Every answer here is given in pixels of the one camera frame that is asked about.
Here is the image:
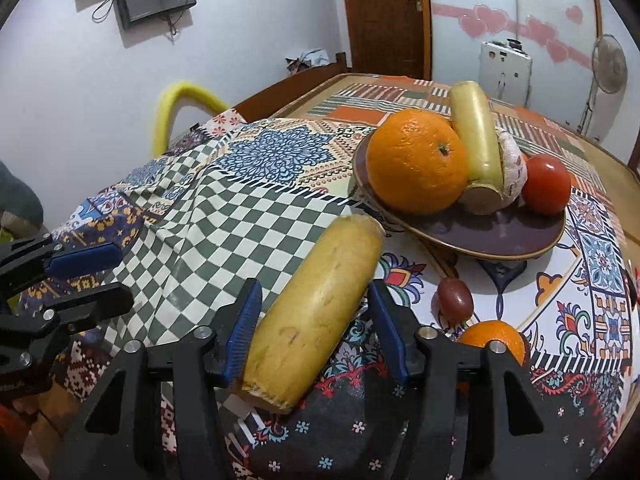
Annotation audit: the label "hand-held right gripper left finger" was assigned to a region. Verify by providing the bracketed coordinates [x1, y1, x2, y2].
[52, 279, 263, 480]

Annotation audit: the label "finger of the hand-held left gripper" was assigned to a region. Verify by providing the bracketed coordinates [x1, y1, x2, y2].
[15, 283, 135, 341]
[10, 239, 124, 281]

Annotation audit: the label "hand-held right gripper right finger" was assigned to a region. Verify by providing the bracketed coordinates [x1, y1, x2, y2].
[367, 279, 551, 480]

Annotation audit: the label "yellow cucumber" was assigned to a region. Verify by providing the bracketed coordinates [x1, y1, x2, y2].
[450, 81, 507, 216]
[240, 214, 385, 413]

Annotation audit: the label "purple plate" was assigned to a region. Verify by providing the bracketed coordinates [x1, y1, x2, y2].
[351, 130, 567, 261]

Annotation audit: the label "large orange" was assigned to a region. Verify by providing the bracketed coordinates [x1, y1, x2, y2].
[366, 108, 471, 216]

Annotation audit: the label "pale pink curved food piece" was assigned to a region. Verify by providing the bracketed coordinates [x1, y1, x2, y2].
[495, 127, 529, 206]

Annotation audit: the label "red tomato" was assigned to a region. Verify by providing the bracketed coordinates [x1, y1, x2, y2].
[521, 154, 572, 216]

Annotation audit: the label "dark red small fruit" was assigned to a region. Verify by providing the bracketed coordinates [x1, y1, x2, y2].
[436, 277, 474, 320]

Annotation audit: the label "grey cloth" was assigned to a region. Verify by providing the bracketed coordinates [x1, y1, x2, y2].
[0, 160, 44, 237]

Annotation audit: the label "small orange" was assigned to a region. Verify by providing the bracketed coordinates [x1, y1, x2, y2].
[457, 320, 530, 396]

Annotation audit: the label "printed patterned tablecloth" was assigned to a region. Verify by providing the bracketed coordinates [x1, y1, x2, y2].
[45, 110, 640, 480]

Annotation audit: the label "yellow foam tube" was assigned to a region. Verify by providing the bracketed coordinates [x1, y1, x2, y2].
[151, 80, 231, 158]

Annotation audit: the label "woven bed mat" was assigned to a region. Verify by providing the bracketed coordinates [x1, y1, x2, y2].
[270, 74, 632, 171]

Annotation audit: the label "pile of clothes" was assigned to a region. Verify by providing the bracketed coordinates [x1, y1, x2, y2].
[286, 49, 331, 75]

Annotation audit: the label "white air cooler unit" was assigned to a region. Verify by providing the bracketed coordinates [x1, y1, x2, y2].
[479, 40, 532, 108]

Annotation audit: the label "brown wooden door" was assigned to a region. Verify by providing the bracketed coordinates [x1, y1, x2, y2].
[340, 0, 432, 81]

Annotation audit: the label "pink heart stickers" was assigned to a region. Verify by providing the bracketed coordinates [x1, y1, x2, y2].
[432, 2, 586, 63]

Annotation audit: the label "standing fan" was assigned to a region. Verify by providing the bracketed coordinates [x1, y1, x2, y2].
[580, 35, 628, 136]

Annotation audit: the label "wooden bed frame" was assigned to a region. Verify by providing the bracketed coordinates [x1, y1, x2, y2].
[230, 52, 352, 121]

